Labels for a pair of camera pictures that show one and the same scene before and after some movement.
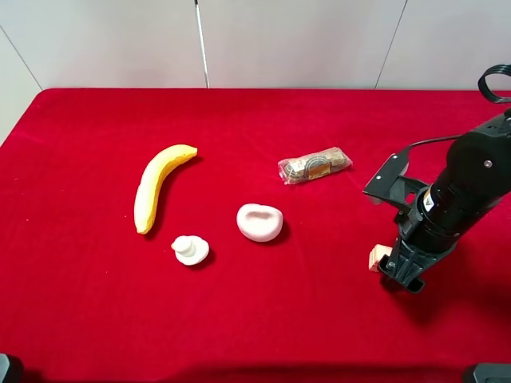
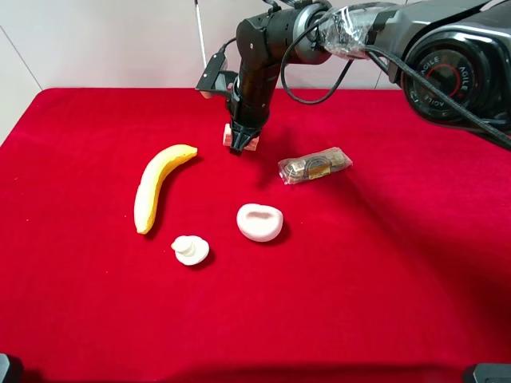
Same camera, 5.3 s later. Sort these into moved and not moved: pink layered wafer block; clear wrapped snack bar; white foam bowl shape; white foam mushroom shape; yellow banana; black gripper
Moved: pink layered wafer block; black gripper
Not moved: clear wrapped snack bar; white foam bowl shape; yellow banana; white foam mushroom shape
